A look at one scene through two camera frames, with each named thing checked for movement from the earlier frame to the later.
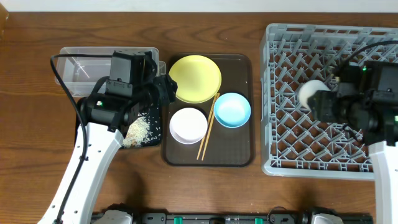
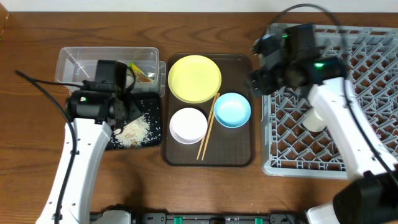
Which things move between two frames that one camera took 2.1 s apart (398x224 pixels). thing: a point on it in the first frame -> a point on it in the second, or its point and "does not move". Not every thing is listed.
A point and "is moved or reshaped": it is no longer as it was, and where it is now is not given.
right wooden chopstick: (208, 140) does not move
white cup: (308, 88) is moved or reshaped
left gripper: (168, 88) -> (123, 104)
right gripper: (324, 111) -> (259, 80)
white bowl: (188, 126) does not move
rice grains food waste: (137, 133) does not move
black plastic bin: (152, 114) does not move
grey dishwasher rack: (293, 143) does not move
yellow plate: (198, 78) does not move
